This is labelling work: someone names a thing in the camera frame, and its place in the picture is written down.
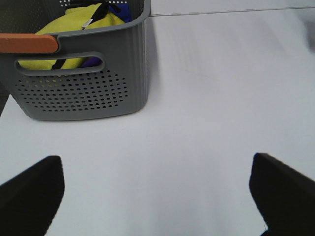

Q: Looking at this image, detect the black strap with tag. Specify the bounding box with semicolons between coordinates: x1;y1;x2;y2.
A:
51;0;128;71

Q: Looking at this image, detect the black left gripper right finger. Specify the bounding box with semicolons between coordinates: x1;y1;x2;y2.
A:
249;153;315;236

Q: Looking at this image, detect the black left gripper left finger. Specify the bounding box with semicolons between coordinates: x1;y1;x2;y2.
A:
0;156;65;236

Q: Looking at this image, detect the blue towel in basket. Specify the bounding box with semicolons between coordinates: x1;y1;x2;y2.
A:
80;3;133;68

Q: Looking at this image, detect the grey perforated plastic basket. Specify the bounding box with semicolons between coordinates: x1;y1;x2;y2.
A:
0;0;151;121

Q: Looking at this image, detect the yellow towel in basket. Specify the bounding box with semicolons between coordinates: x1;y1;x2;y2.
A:
18;2;125;70

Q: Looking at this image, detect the orange towel on basket rim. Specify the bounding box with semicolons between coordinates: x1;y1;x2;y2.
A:
0;33;59;54

